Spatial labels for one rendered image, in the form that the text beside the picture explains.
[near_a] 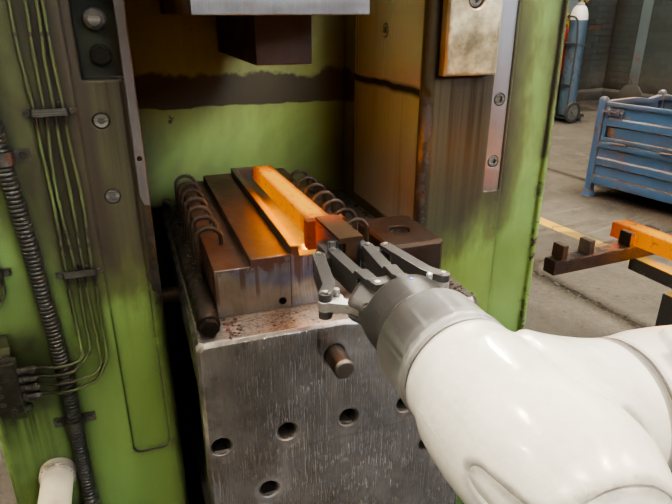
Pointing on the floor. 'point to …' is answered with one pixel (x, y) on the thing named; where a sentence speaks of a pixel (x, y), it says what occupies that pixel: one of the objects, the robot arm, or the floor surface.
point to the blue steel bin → (633, 147)
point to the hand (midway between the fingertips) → (337, 243)
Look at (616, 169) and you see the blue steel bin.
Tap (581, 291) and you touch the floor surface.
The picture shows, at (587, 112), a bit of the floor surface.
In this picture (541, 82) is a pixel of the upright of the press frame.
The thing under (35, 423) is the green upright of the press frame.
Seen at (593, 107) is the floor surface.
